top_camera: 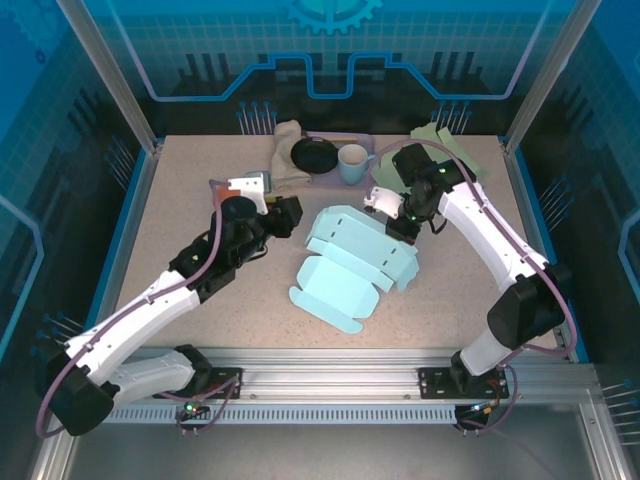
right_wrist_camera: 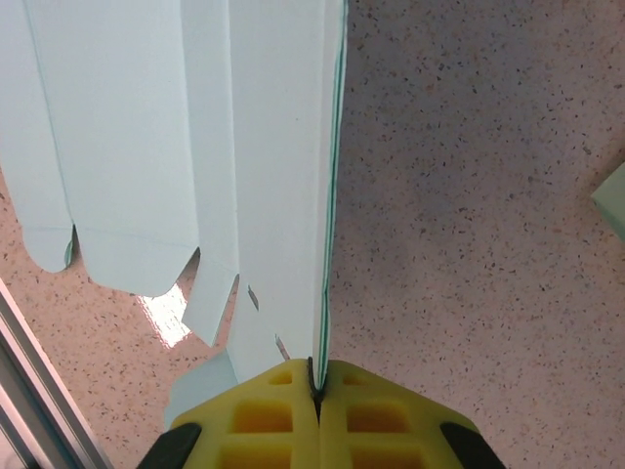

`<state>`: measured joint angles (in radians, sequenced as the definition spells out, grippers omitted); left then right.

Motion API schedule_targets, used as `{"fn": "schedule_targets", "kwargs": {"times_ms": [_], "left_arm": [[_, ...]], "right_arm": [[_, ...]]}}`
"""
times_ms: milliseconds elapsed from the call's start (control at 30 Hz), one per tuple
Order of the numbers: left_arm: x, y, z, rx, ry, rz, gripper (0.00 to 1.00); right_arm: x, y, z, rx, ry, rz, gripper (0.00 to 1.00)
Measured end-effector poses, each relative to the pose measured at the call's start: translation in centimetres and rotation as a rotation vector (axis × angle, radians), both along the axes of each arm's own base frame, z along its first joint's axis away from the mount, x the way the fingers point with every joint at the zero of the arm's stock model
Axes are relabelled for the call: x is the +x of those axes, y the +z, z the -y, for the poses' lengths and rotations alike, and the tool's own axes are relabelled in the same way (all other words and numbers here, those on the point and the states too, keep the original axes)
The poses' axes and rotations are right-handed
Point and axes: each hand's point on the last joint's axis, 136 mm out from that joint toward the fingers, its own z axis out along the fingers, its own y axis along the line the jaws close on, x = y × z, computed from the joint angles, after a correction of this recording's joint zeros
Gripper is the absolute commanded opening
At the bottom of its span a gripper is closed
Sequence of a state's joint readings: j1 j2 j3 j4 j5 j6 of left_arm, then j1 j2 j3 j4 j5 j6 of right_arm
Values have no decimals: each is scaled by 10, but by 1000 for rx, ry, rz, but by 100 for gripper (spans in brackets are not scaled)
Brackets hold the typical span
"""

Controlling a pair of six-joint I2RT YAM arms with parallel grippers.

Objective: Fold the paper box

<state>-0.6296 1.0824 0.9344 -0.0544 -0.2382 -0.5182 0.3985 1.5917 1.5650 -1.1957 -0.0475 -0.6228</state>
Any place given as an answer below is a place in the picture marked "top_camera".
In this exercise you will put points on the light blue paper box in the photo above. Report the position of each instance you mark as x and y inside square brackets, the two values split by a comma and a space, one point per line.
[340, 270]

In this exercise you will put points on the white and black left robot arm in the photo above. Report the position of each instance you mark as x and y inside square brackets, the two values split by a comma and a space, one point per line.
[130, 320]

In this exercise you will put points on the long aluminium frame rail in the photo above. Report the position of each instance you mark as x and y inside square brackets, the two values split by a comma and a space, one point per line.
[330, 375]

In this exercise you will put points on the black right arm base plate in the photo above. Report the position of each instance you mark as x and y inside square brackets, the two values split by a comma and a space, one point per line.
[435, 385]

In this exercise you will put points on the orange cup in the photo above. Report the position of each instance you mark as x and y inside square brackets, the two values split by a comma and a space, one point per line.
[232, 192]

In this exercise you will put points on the beige cloth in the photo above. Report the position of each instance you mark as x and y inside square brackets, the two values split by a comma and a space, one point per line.
[285, 165]

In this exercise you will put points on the aluminium side rail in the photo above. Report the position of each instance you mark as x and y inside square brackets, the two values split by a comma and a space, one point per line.
[125, 250]
[524, 200]

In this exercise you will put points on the light green paper box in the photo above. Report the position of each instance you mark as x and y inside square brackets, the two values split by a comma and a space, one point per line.
[452, 142]

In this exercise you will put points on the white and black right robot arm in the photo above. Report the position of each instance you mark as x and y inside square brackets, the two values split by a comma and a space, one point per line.
[495, 240]

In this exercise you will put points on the aluminium frame post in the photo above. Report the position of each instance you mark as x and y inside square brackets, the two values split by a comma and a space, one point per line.
[114, 75]
[545, 75]

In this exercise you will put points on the light blue mug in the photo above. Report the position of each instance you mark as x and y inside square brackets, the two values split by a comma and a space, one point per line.
[350, 172]

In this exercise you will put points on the lavender tray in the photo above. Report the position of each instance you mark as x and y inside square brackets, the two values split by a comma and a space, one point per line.
[324, 180]

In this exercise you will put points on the small LED circuit board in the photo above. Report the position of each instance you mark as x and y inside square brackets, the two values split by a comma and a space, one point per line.
[482, 409]
[192, 409]

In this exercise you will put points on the black round pan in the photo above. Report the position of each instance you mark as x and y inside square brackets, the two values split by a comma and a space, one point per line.
[314, 156]

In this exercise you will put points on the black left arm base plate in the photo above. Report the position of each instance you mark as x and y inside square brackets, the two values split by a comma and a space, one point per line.
[222, 375]

